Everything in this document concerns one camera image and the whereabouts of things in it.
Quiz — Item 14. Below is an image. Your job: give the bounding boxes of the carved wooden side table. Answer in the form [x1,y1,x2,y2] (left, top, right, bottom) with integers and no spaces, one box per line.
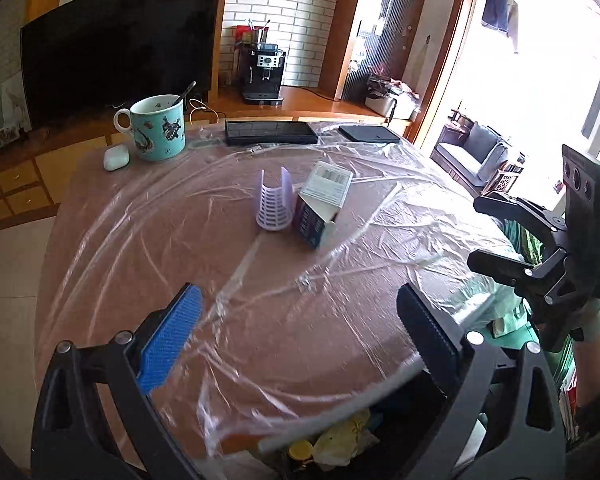
[481,166,519,197]

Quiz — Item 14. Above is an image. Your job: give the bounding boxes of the grey sofa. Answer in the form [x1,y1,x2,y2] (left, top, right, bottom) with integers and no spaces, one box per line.
[436,119,514,187]

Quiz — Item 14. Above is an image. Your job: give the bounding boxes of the teal patterned mug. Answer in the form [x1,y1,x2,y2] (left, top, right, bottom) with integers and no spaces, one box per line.
[113,94,187,163]

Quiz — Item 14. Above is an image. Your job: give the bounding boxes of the white earbud case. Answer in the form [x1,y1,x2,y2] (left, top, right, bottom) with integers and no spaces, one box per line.
[103,143,131,172]

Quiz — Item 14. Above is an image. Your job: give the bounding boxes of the white cable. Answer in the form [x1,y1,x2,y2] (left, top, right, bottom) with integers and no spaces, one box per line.
[189,98,217,124]

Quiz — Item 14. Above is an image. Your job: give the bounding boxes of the steel utensil cup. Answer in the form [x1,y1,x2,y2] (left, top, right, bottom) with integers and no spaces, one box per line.
[247,17,274,45]

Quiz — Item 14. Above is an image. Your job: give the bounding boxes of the person's right forearm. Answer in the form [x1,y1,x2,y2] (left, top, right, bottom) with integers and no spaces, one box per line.
[570,300,600,441]

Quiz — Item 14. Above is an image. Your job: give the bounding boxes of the pale yellow drawstring pouch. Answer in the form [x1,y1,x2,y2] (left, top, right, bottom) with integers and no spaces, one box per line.
[312,406,382,472]

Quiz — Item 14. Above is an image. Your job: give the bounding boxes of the yellow plastic cap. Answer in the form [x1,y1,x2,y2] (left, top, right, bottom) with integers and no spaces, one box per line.
[287,439,315,462]

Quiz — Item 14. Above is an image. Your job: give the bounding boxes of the wooden drawer cabinet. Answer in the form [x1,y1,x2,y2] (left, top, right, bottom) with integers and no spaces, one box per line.
[0,130,117,233]

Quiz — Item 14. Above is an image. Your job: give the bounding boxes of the leaning paper sheets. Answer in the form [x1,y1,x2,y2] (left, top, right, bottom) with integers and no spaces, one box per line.
[0,61,31,131]

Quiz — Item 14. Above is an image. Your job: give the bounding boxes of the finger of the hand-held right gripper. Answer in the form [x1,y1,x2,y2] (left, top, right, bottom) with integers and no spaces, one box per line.
[466,249,567,311]
[472,194,571,251]

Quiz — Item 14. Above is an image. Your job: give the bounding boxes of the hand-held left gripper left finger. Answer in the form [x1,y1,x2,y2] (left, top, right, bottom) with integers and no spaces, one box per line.
[30,282,206,480]

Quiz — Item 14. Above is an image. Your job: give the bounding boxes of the black television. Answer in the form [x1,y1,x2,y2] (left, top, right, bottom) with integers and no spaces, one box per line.
[20,0,224,129]

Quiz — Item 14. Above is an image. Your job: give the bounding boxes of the dark hanging clothes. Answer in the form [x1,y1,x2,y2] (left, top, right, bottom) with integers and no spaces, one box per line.
[481,0,521,54]

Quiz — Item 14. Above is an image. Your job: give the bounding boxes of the black tablet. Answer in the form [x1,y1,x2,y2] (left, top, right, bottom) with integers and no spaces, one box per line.
[338,123,402,144]
[225,118,320,147]

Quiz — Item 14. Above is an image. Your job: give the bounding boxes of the open blue white carton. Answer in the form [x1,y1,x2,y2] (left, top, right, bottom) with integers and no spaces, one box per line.
[293,161,355,250]

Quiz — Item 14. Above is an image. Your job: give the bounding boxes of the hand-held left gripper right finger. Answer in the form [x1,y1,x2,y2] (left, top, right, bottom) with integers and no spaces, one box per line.
[395,282,571,480]

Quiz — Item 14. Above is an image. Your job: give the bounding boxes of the white storage box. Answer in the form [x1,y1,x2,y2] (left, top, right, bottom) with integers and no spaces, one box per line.
[364,93,417,121]

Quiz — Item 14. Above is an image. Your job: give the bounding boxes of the purple hair roller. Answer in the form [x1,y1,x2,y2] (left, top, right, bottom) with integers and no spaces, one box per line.
[256,166,295,233]

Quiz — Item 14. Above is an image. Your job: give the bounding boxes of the metal spoon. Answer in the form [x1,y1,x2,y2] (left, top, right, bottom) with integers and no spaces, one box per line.
[172,80,197,107]

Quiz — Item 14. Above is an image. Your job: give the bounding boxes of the small photo frame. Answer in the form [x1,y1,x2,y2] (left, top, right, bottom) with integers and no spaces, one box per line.
[0,126,24,151]

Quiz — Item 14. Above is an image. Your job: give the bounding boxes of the black coffee machine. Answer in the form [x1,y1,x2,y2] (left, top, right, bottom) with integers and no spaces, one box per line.
[233,42,287,107]

